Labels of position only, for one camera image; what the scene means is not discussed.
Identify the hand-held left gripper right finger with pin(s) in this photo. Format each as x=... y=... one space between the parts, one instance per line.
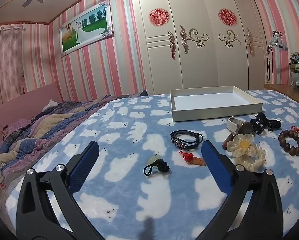
x=214 y=165

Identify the pink patterned curtain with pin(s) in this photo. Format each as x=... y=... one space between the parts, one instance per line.
x=4 y=62

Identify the white ornate wardrobe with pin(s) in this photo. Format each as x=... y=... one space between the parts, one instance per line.
x=202 y=62

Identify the black hair claw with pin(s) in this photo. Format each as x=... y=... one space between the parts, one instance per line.
x=259 y=123

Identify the red round paper cutting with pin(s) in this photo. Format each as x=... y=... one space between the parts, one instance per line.
x=159 y=17
x=227 y=17

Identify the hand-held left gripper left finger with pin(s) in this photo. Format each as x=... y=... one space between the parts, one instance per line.
x=85 y=162

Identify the white shallow cardboard box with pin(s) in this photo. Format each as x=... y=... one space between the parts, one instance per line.
x=207 y=100

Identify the white cloth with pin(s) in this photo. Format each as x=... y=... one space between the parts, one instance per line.
x=52 y=104

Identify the wooden desk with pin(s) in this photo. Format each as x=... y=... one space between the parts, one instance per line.
x=289 y=92

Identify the pink bed headboard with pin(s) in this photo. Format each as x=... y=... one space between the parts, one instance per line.
x=19 y=100

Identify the amber pendant with red knot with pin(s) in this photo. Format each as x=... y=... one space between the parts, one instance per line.
x=198 y=161

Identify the framed wedding photo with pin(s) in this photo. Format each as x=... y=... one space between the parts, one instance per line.
x=87 y=27

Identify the desk lamp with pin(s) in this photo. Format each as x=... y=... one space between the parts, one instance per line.
x=277 y=42

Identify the blue blanket with white bears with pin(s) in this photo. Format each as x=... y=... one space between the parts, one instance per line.
x=129 y=140

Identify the cream flower scrunchie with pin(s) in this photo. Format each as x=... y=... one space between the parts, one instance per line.
x=242 y=143

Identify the patterned purple quilt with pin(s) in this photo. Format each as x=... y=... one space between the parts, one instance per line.
x=52 y=130

